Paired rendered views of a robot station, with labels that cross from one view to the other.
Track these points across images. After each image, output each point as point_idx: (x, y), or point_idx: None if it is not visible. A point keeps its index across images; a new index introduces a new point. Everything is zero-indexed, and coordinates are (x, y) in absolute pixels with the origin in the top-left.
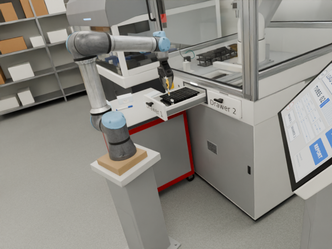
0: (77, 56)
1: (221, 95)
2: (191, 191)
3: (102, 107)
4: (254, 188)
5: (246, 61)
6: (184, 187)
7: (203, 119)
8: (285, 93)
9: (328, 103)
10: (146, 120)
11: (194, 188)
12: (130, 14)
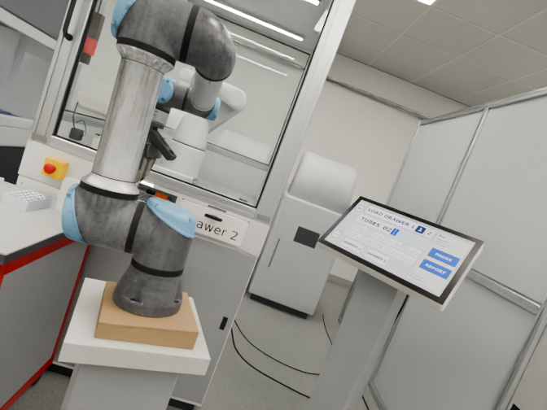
0: (164, 46)
1: (215, 211)
2: (52, 405)
3: (133, 182)
4: (220, 352)
5: (277, 175)
6: (28, 401)
7: None
8: None
9: (400, 232)
10: (56, 236)
11: (55, 396)
12: None
